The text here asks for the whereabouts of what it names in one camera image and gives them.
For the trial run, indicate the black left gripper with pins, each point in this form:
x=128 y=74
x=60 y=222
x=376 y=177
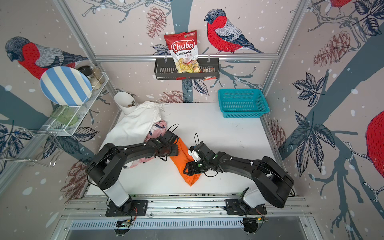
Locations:
x=176 y=150

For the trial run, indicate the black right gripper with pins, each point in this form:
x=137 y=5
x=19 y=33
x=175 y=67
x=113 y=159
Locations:
x=193 y=168

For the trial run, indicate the orange shorts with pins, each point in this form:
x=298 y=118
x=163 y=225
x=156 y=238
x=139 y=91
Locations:
x=181 y=160

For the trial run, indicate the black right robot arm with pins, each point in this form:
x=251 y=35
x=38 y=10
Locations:
x=273 y=183

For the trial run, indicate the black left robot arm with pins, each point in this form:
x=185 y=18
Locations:
x=107 y=165

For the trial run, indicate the pink patterned shorts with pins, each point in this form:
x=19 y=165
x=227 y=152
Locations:
x=157 y=130

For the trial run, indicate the white shorts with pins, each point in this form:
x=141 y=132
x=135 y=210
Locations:
x=133 y=128

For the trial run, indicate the white ceramic cup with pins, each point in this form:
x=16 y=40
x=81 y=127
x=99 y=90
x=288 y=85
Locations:
x=125 y=102

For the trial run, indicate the teal plastic basket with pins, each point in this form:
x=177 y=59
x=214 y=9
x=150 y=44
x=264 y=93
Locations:
x=242 y=103

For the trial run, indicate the small snack packet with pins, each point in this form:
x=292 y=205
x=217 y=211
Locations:
x=207 y=70

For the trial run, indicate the dark lid spice jar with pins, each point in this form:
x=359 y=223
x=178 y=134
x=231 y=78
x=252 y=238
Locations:
x=87 y=71

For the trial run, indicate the red Chuba chips bag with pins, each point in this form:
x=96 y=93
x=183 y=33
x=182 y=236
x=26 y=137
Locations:
x=183 y=48

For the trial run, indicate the blue white striped plate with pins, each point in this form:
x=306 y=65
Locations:
x=66 y=86

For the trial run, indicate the black wire wall basket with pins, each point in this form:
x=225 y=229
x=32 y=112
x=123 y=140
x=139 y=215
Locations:
x=166 y=70

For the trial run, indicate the clear acrylic wall shelf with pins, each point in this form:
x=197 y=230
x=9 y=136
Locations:
x=52 y=126

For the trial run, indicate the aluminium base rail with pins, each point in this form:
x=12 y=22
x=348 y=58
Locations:
x=178 y=212

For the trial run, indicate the chrome wire wall rack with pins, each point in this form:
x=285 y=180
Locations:
x=30 y=147

